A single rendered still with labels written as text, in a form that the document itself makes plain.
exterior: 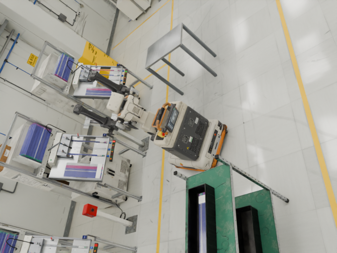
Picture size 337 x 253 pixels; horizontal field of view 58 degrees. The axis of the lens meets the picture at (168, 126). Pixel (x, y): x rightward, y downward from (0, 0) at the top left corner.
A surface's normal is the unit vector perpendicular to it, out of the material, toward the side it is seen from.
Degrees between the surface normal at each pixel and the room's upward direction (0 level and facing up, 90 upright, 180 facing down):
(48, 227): 90
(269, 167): 0
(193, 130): 90
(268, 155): 0
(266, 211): 0
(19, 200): 90
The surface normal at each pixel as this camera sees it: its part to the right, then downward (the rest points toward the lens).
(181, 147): 0.64, -0.01
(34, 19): 0.72, -0.37
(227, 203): -0.70, -0.43
